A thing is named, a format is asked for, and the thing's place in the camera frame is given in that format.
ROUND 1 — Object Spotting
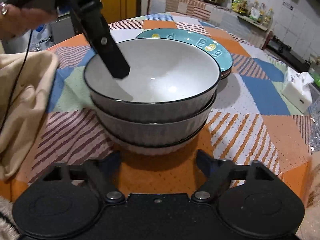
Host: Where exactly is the person's left hand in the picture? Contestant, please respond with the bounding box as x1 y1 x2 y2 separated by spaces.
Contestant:
0 3 57 40

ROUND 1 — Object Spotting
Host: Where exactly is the beige sleeve forearm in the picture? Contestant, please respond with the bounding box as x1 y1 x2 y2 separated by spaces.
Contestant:
1 51 59 181

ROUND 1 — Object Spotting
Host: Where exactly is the white ribbed bowl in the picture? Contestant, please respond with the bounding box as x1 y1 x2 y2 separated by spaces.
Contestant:
84 38 221 122
96 93 217 148
103 122 206 155

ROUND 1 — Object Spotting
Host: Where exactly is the striped cloth counter cover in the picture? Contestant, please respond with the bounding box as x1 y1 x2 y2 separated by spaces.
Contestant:
148 0 273 49

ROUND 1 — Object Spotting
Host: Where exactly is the white tissue pack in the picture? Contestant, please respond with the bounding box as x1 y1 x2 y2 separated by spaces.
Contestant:
281 67 314 113

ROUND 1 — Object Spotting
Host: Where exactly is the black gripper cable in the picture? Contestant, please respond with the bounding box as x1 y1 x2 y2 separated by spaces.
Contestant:
0 28 34 133

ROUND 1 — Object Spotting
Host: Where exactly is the teal egg plate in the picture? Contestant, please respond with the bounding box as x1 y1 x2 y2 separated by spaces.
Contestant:
134 28 234 74

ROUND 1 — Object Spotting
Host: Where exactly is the colourful patchwork tablecloth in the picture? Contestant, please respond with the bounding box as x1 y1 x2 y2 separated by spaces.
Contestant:
1 12 311 201

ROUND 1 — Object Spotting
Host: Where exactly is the pink rabbit plate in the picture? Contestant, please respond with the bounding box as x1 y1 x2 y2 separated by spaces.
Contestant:
221 68 232 80

